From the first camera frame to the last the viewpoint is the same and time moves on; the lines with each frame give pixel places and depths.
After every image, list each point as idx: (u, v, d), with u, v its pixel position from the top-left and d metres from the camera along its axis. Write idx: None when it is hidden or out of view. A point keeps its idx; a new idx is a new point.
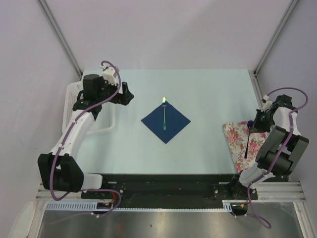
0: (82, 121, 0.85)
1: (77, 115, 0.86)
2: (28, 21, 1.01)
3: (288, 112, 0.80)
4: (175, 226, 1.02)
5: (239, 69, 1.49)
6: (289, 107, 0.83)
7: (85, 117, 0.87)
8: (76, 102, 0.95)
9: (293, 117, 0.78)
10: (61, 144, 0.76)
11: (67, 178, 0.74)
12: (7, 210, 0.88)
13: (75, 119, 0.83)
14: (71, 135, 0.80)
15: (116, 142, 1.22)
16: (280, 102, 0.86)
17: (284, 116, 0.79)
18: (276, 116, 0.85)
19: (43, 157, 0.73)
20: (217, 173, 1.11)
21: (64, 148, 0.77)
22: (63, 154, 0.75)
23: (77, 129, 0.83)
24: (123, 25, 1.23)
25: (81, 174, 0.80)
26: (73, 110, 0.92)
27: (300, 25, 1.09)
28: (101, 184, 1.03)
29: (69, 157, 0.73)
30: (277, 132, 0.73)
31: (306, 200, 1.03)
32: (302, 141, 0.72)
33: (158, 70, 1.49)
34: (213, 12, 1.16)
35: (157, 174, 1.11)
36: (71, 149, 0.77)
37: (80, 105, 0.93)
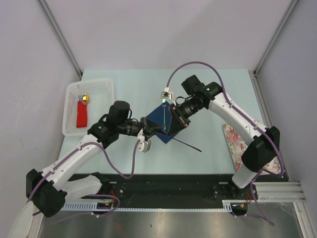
0: (88, 149, 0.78)
1: (86, 142, 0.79)
2: (28, 22, 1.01)
3: (228, 106, 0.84)
4: (175, 226, 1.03)
5: (239, 69, 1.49)
6: (217, 90, 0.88)
7: (92, 147, 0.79)
8: (93, 125, 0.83)
9: (237, 108, 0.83)
10: (52, 168, 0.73)
11: (42, 206, 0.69)
12: (6, 211, 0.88)
13: (80, 146, 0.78)
14: (68, 161, 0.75)
15: (117, 142, 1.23)
16: (205, 91, 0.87)
17: (231, 113, 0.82)
18: (218, 111, 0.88)
19: (32, 174, 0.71)
20: (216, 174, 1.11)
21: (54, 174, 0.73)
22: (49, 180, 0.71)
23: (77, 157, 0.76)
24: (122, 25, 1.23)
25: (62, 203, 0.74)
26: (87, 134, 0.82)
27: (300, 25, 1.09)
28: (99, 189, 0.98)
29: (51, 188, 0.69)
30: (261, 146, 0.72)
31: (306, 200, 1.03)
32: (276, 132, 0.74)
33: (158, 70, 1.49)
34: (213, 12, 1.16)
35: (157, 173, 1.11)
36: (58, 178, 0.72)
37: (95, 130, 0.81)
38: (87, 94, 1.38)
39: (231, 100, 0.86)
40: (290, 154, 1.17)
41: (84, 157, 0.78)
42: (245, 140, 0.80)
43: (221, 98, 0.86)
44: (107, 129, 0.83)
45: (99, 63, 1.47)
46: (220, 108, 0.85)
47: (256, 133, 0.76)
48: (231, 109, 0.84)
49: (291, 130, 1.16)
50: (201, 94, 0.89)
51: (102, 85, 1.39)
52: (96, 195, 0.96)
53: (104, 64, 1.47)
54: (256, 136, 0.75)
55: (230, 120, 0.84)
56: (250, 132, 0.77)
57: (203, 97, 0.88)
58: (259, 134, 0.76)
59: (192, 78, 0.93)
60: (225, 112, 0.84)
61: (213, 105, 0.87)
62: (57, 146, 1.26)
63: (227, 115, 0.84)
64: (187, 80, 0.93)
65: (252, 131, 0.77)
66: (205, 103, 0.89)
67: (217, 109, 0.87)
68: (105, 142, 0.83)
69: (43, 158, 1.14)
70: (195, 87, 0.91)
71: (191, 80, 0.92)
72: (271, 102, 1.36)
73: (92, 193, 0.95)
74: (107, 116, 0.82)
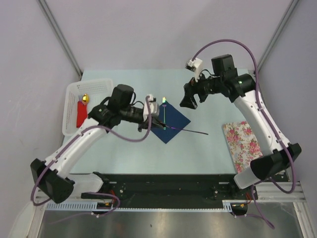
0: (89, 135, 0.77)
1: (86, 126, 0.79)
2: (28, 22, 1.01)
3: (257, 108, 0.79)
4: (175, 226, 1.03)
5: (239, 69, 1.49)
6: (248, 87, 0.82)
7: (93, 132, 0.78)
8: (94, 108, 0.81)
9: (266, 113, 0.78)
10: (55, 157, 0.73)
11: (52, 194, 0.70)
12: (6, 210, 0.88)
13: (80, 132, 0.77)
14: (71, 148, 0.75)
15: (117, 142, 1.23)
16: (237, 83, 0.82)
17: (257, 116, 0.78)
18: (242, 109, 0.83)
19: (36, 165, 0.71)
20: (216, 174, 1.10)
21: (57, 162, 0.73)
22: (53, 169, 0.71)
23: (79, 144, 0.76)
24: (122, 25, 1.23)
25: (71, 188, 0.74)
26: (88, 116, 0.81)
27: (300, 25, 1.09)
28: (99, 187, 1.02)
29: (56, 176, 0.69)
30: (277, 161, 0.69)
31: (306, 200, 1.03)
32: (298, 149, 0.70)
33: (158, 70, 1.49)
34: (213, 12, 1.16)
35: (157, 173, 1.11)
36: (62, 167, 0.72)
37: (96, 114, 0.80)
38: (87, 94, 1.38)
39: (261, 102, 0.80)
40: None
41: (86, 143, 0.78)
42: (262, 148, 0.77)
43: (251, 97, 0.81)
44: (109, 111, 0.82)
45: (99, 64, 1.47)
46: (247, 108, 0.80)
47: (277, 147, 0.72)
48: (259, 112, 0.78)
49: (291, 130, 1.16)
50: (230, 85, 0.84)
51: (102, 84, 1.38)
52: (97, 193, 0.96)
53: (104, 64, 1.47)
54: (276, 149, 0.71)
55: (252, 122, 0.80)
56: (271, 144, 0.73)
57: (232, 89, 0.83)
58: (280, 148, 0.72)
59: (228, 60, 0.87)
60: (251, 113, 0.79)
61: (239, 101, 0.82)
62: (57, 145, 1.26)
63: (252, 117, 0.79)
64: (221, 60, 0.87)
65: (274, 142, 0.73)
66: (231, 95, 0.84)
67: (242, 107, 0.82)
68: (107, 125, 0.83)
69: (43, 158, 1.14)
70: (227, 72, 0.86)
71: (225, 63, 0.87)
72: (270, 102, 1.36)
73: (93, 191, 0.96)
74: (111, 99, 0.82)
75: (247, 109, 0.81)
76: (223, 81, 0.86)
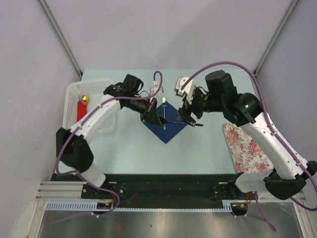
0: (108, 107, 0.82)
1: (105, 100, 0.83)
2: (28, 22, 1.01)
3: (270, 133, 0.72)
4: (175, 226, 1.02)
5: (239, 69, 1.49)
6: (255, 109, 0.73)
7: (112, 104, 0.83)
8: (109, 87, 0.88)
9: (280, 137, 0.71)
10: (79, 124, 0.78)
11: (78, 158, 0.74)
12: (6, 210, 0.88)
13: (100, 104, 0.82)
14: (92, 118, 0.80)
15: (117, 142, 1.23)
16: (245, 109, 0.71)
17: (272, 142, 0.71)
18: (252, 134, 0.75)
19: (62, 132, 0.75)
20: (217, 174, 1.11)
21: (81, 129, 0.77)
22: (79, 135, 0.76)
23: (100, 114, 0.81)
24: (123, 25, 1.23)
25: (91, 156, 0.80)
26: (103, 94, 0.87)
27: (300, 25, 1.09)
28: (102, 182, 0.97)
29: (82, 140, 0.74)
30: (300, 185, 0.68)
31: (306, 200, 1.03)
32: (315, 168, 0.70)
33: (158, 70, 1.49)
34: (213, 12, 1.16)
35: (158, 174, 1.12)
36: (87, 132, 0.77)
37: (111, 90, 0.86)
38: (87, 94, 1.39)
39: (272, 124, 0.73)
40: None
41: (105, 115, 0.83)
42: (280, 173, 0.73)
43: (261, 121, 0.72)
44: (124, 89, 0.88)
45: (99, 64, 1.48)
46: (260, 135, 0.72)
47: (297, 171, 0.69)
48: (273, 137, 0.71)
49: (291, 130, 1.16)
50: (236, 110, 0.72)
51: (102, 84, 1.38)
52: (100, 188, 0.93)
53: (104, 64, 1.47)
54: (298, 174, 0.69)
55: (266, 147, 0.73)
56: (292, 169, 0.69)
57: (239, 114, 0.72)
58: (300, 172, 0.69)
59: (228, 80, 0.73)
60: (264, 139, 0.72)
61: (249, 126, 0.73)
62: None
63: (266, 143, 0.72)
64: (221, 81, 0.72)
65: (294, 167, 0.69)
66: (238, 121, 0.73)
67: (253, 132, 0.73)
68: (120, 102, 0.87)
69: (43, 158, 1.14)
70: (228, 94, 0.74)
71: (226, 83, 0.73)
72: (270, 102, 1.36)
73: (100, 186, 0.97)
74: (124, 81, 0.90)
75: (259, 136, 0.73)
76: (226, 105, 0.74)
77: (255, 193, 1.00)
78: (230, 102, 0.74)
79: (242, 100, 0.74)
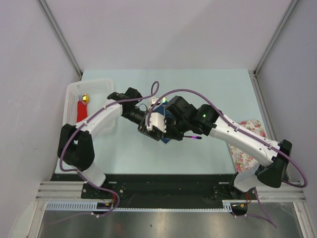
0: (112, 109, 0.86)
1: (109, 103, 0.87)
2: (28, 22, 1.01)
3: (233, 130, 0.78)
4: (175, 226, 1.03)
5: (239, 69, 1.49)
6: (213, 115, 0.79)
7: (115, 108, 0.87)
8: (114, 93, 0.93)
9: (243, 130, 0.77)
10: (85, 121, 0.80)
11: (80, 155, 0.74)
12: (6, 211, 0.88)
13: (105, 105, 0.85)
14: (97, 117, 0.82)
15: (116, 142, 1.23)
16: (203, 120, 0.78)
17: (238, 138, 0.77)
18: (220, 138, 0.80)
19: (67, 127, 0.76)
20: (217, 174, 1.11)
21: (87, 126, 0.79)
22: (83, 131, 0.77)
23: (104, 114, 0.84)
24: (123, 25, 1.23)
25: (92, 156, 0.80)
26: (108, 99, 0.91)
27: (299, 25, 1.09)
28: (102, 182, 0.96)
29: (87, 135, 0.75)
30: (281, 166, 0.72)
31: (306, 200, 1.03)
32: (288, 145, 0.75)
33: (158, 70, 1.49)
34: (213, 12, 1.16)
35: (158, 174, 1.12)
36: (92, 129, 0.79)
37: (116, 96, 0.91)
38: (87, 94, 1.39)
39: (232, 122, 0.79)
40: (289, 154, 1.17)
41: (109, 117, 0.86)
42: (262, 162, 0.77)
43: (221, 123, 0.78)
44: (127, 95, 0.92)
45: (99, 64, 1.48)
46: (225, 134, 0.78)
47: (272, 154, 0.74)
48: (237, 132, 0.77)
49: (291, 129, 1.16)
50: (197, 123, 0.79)
51: (102, 84, 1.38)
52: (100, 187, 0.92)
53: (104, 64, 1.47)
54: (274, 156, 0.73)
55: (237, 144, 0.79)
56: (266, 154, 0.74)
57: (201, 125, 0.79)
58: (276, 153, 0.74)
59: (181, 101, 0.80)
60: (231, 138, 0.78)
61: (214, 132, 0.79)
62: (57, 145, 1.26)
63: (233, 140, 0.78)
64: (176, 104, 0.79)
65: (267, 151, 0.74)
66: (204, 131, 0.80)
67: (220, 136, 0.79)
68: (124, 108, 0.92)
69: (43, 158, 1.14)
70: (186, 112, 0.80)
71: (181, 103, 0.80)
72: (270, 102, 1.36)
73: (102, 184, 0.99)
74: (129, 90, 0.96)
75: (225, 136, 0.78)
76: (188, 121, 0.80)
77: (256, 193, 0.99)
78: (191, 117, 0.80)
79: (200, 113, 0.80)
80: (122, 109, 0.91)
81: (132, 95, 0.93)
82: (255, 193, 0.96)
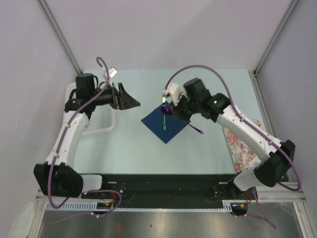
0: (76, 124, 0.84)
1: (70, 117, 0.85)
2: (28, 22, 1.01)
3: (239, 120, 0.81)
4: (175, 226, 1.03)
5: (239, 69, 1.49)
6: (224, 103, 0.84)
7: (79, 121, 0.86)
8: (68, 102, 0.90)
9: (248, 122, 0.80)
10: (55, 152, 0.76)
11: (67, 185, 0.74)
12: (6, 211, 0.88)
13: (67, 123, 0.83)
14: (66, 141, 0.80)
15: (116, 141, 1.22)
16: (213, 105, 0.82)
17: (243, 127, 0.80)
18: (226, 126, 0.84)
19: (40, 168, 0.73)
20: (217, 174, 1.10)
21: (59, 156, 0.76)
22: (59, 163, 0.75)
23: (71, 135, 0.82)
24: (122, 25, 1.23)
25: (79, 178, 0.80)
26: (66, 112, 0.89)
27: (299, 25, 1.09)
28: (101, 184, 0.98)
29: (66, 167, 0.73)
30: (277, 162, 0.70)
31: (306, 200, 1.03)
32: (291, 145, 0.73)
33: (159, 69, 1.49)
34: (213, 12, 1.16)
35: (157, 173, 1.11)
36: (66, 156, 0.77)
37: (73, 106, 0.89)
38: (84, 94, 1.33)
39: (240, 113, 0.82)
40: None
41: (75, 132, 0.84)
42: (260, 156, 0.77)
43: (229, 112, 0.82)
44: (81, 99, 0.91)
45: (99, 64, 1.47)
46: (230, 123, 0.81)
47: (271, 149, 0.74)
48: (242, 123, 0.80)
49: (291, 129, 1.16)
50: (208, 108, 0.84)
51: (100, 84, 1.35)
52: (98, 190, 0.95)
53: None
54: (272, 151, 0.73)
55: (240, 134, 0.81)
56: (265, 148, 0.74)
57: (211, 110, 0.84)
58: (275, 149, 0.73)
59: (199, 84, 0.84)
60: (236, 126, 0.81)
61: (221, 119, 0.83)
62: None
63: (237, 129, 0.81)
64: (193, 86, 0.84)
65: (267, 146, 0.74)
66: (213, 116, 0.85)
67: (226, 123, 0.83)
68: (88, 112, 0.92)
69: (43, 158, 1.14)
70: (201, 95, 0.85)
71: (197, 86, 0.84)
72: (270, 102, 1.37)
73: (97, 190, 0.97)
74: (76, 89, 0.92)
75: (230, 124, 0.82)
76: (200, 105, 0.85)
77: (255, 190, 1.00)
78: (204, 102, 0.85)
79: (212, 99, 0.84)
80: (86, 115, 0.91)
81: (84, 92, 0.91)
82: (255, 191, 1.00)
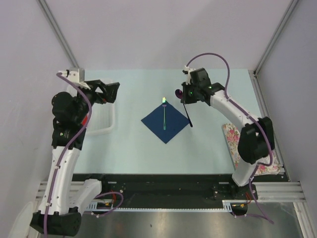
0: (67, 162, 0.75)
1: (59, 156, 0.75)
2: (28, 22, 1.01)
3: (226, 99, 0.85)
4: (175, 226, 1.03)
5: (239, 69, 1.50)
6: (218, 89, 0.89)
7: (69, 158, 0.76)
8: (54, 136, 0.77)
9: (234, 100, 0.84)
10: (47, 202, 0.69)
11: (64, 232, 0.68)
12: (6, 211, 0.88)
13: (56, 165, 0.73)
14: (57, 186, 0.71)
15: (115, 141, 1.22)
16: (207, 89, 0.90)
17: (227, 105, 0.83)
18: (217, 106, 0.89)
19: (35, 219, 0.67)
20: (217, 174, 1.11)
21: (52, 205, 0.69)
22: (52, 213, 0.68)
23: (62, 176, 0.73)
24: (122, 25, 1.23)
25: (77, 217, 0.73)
26: (54, 148, 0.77)
27: (300, 25, 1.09)
28: (99, 187, 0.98)
29: (61, 215, 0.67)
30: (250, 134, 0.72)
31: (307, 200, 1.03)
32: (268, 121, 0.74)
33: (159, 69, 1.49)
34: (213, 12, 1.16)
35: (157, 173, 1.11)
36: (59, 205, 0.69)
37: (60, 138, 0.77)
38: None
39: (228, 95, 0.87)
40: (290, 154, 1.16)
41: (67, 174, 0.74)
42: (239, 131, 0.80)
43: (219, 93, 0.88)
44: (70, 131, 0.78)
45: (98, 64, 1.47)
46: (218, 102, 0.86)
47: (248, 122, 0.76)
48: (228, 101, 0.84)
49: (291, 129, 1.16)
50: (204, 92, 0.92)
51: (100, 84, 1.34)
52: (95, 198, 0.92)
53: (104, 64, 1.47)
54: (247, 123, 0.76)
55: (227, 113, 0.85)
56: (242, 120, 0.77)
57: (205, 94, 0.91)
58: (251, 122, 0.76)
59: (202, 72, 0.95)
60: (223, 106, 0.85)
61: (212, 101, 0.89)
62: None
63: (223, 108, 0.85)
64: (197, 72, 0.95)
65: (244, 119, 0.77)
66: (207, 100, 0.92)
67: (217, 104, 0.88)
68: (78, 142, 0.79)
69: (43, 158, 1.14)
70: (202, 82, 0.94)
71: (200, 74, 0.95)
72: (270, 102, 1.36)
73: (96, 193, 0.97)
74: (56, 117, 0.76)
75: (218, 103, 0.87)
76: (199, 90, 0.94)
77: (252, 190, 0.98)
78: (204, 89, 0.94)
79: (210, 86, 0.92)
80: (77, 147, 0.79)
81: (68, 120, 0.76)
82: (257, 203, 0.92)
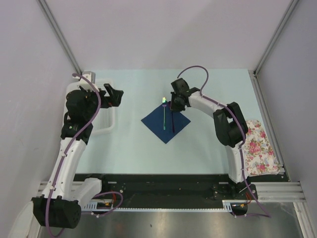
0: (73, 152, 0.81)
1: (66, 145, 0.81)
2: (28, 22, 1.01)
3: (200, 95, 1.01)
4: (175, 226, 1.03)
5: (239, 69, 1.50)
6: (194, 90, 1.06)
7: (76, 148, 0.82)
8: (64, 128, 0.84)
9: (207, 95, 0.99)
10: (52, 186, 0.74)
11: (64, 220, 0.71)
12: (6, 211, 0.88)
13: (63, 152, 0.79)
14: (62, 172, 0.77)
15: (116, 141, 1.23)
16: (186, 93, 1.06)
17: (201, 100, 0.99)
18: (194, 104, 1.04)
19: (37, 203, 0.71)
20: (217, 174, 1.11)
21: (56, 189, 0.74)
22: (55, 197, 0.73)
23: (68, 164, 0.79)
24: (122, 25, 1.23)
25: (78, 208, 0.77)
26: (63, 138, 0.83)
27: (299, 26, 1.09)
28: (99, 186, 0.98)
29: (63, 200, 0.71)
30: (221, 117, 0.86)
31: (306, 200, 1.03)
32: (235, 105, 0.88)
33: (159, 69, 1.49)
34: (213, 12, 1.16)
35: (157, 174, 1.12)
36: (63, 190, 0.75)
37: (69, 132, 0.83)
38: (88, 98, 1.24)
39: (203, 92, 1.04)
40: (290, 154, 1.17)
41: (72, 162, 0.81)
42: None
43: (195, 92, 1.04)
44: (78, 125, 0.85)
45: (99, 64, 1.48)
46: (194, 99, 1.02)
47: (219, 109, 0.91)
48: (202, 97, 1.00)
49: (291, 129, 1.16)
50: (184, 96, 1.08)
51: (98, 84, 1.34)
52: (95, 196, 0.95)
53: (104, 64, 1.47)
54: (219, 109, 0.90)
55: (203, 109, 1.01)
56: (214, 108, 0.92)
57: (185, 98, 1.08)
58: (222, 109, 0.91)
59: (180, 81, 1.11)
60: (199, 103, 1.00)
61: (190, 101, 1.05)
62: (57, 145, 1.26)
63: (200, 104, 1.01)
64: (176, 82, 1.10)
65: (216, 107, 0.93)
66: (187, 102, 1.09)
67: (193, 103, 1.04)
68: (84, 137, 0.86)
69: (43, 158, 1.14)
70: (181, 89, 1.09)
71: (179, 83, 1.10)
72: (270, 102, 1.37)
73: (96, 192, 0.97)
74: (68, 111, 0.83)
75: (195, 101, 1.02)
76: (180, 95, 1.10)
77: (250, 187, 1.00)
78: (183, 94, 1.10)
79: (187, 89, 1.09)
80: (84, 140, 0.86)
81: (78, 115, 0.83)
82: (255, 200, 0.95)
